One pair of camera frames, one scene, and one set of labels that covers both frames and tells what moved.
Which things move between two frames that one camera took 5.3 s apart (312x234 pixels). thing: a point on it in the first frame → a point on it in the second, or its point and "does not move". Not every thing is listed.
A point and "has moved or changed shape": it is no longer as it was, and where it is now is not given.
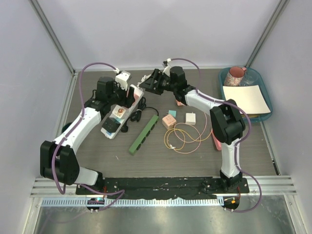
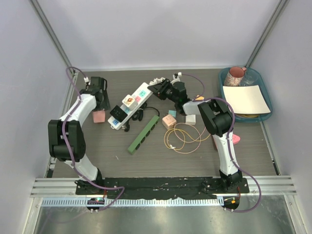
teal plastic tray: (263, 86) does not move
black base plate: (158, 187) does not move
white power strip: (111, 134) has moved or changed shape
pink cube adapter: (136, 96) has moved or changed shape
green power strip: (144, 135) does not move
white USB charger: (190, 118) does not move
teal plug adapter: (172, 112) does not move
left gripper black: (126, 102) → (105, 104)
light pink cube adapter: (168, 122) does not move
